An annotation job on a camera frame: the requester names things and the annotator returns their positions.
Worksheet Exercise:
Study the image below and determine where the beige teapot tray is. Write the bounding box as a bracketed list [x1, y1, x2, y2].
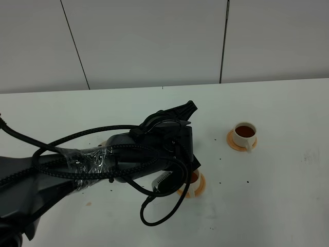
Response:
[98, 140, 107, 147]

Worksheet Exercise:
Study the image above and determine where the white far teacup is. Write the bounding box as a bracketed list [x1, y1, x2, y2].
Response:
[233, 122, 257, 138]

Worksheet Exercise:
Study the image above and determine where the white near teacup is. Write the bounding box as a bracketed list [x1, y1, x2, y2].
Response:
[188, 169, 201, 198]

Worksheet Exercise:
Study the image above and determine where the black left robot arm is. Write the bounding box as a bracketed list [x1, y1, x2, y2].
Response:
[1, 101, 200, 246]

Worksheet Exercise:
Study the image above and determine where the orange near saucer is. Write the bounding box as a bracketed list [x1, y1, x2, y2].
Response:
[185, 173, 206, 198]

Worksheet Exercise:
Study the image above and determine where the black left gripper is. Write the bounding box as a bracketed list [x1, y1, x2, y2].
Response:
[140, 100, 197, 154]

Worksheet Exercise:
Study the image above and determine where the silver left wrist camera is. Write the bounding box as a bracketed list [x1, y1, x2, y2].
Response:
[152, 157, 189, 195]

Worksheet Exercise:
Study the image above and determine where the orange saucer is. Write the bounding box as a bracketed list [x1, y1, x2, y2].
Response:
[226, 129, 258, 152]
[185, 173, 206, 198]

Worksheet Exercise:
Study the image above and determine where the white teacup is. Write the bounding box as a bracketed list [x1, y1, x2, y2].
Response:
[188, 169, 201, 198]
[233, 122, 257, 138]

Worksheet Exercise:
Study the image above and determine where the orange far saucer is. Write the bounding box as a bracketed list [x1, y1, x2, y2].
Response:
[226, 129, 258, 152]

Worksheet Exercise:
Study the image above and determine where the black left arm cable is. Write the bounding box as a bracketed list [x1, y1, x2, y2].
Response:
[0, 113, 193, 227]

